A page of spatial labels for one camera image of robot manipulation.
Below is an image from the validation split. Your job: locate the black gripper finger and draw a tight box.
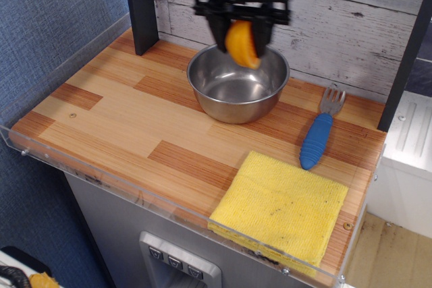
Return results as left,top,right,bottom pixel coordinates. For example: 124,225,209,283
207,13,234,53
252,16,273,57

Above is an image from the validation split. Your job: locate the orange toy fruit half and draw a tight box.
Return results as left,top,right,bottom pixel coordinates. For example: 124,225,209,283
225,20,261,69

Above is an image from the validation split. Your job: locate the stainless steel bowl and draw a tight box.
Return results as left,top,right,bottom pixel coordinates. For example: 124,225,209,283
186,45,290,124

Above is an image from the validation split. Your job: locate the yellow sponge cloth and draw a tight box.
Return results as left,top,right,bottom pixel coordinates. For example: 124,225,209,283
207,151,348,275

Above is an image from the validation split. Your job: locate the clear acrylic edge guard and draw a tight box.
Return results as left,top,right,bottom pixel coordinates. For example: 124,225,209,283
0,13,385,288

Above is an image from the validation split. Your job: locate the white toy sink unit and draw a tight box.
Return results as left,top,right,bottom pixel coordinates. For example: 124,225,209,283
367,91,431,237

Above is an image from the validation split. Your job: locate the silver toy fridge cabinet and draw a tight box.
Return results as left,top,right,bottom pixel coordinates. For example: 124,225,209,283
66,175,305,287

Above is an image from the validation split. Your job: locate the silver dispenser button panel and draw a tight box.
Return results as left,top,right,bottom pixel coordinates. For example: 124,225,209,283
139,231,223,287

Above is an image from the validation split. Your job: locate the yellow black object bottom left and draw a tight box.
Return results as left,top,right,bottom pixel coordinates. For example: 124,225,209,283
1,246,61,287

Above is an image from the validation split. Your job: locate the black left vertical post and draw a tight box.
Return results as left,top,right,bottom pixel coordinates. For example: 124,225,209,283
128,0,159,55

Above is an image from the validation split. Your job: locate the black vertical post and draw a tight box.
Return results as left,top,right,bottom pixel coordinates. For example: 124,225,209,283
128,0,159,55
377,0,431,132

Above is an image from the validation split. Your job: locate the blue handled metal fork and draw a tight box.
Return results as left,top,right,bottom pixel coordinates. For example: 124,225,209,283
299,85,346,170

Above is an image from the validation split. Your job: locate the black right vertical post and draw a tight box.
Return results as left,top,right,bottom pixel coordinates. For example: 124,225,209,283
377,0,431,132

